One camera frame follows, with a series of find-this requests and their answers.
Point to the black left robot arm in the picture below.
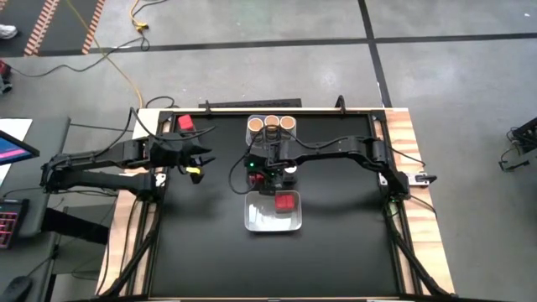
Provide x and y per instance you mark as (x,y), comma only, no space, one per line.
(105,155)

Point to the black table clamp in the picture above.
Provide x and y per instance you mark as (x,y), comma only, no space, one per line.
(340,105)
(207,107)

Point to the person's shoe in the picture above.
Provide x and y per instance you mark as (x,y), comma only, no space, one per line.
(7,31)

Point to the white plastic bin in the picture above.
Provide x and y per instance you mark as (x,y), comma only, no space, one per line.
(268,218)

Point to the clear plastic bin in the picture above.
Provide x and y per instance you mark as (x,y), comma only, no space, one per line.
(251,136)

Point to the red lid spice tin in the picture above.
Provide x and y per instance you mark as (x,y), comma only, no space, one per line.
(280,202)
(290,202)
(186,122)

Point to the gold lid spice jar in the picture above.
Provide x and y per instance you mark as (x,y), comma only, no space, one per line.
(272,121)
(287,123)
(255,123)

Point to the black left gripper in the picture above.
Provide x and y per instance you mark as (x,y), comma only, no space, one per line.
(172,151)

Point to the tilted computer monitor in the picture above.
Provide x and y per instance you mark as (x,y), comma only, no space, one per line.
(17,149)

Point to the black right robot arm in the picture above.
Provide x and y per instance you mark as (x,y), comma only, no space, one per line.
(335,147)

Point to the black floor equipment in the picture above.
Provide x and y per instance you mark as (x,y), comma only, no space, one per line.
(5,75)

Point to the silver table clamp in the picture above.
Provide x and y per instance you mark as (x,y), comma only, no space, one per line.
(421,179)

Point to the grey desk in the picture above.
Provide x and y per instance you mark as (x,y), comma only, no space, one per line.
(58,130)

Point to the small yellow black object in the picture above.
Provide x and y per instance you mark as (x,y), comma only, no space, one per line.
(194,170)

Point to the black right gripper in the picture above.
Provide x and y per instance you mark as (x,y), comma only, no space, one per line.
(274,178)

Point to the black computer mouse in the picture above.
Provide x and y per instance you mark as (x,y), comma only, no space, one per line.
(14,289)

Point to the pink backlit keyboard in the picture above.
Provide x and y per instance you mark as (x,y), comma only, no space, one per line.
(12,222)

